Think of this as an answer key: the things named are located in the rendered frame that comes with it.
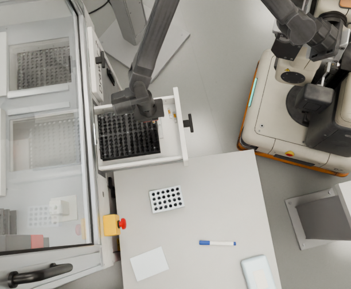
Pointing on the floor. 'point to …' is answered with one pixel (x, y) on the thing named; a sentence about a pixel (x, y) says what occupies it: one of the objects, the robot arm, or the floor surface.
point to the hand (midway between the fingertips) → (152, 118)
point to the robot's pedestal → (332, 215)
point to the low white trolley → (196, 222)
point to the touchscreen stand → (132, 27)
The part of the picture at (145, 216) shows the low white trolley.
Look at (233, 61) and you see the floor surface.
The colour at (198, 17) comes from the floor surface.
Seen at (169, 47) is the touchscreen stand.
